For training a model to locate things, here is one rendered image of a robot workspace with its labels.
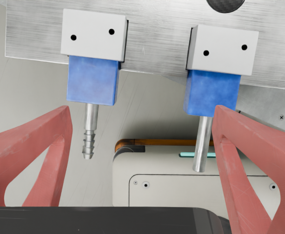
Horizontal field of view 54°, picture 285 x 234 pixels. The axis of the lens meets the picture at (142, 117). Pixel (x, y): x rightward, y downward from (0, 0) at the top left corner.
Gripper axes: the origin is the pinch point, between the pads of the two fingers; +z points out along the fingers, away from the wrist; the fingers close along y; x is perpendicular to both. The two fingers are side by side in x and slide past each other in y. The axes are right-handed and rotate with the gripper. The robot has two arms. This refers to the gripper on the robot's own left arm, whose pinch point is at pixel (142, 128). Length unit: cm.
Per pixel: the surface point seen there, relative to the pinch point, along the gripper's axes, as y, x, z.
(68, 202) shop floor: 31, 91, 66
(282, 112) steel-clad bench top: -16.0, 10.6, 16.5
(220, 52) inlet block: -6.4, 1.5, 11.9
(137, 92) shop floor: 2, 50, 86
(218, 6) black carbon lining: -6.8, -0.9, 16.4
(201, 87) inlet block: -5.1, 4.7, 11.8
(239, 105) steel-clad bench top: -11.0, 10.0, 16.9
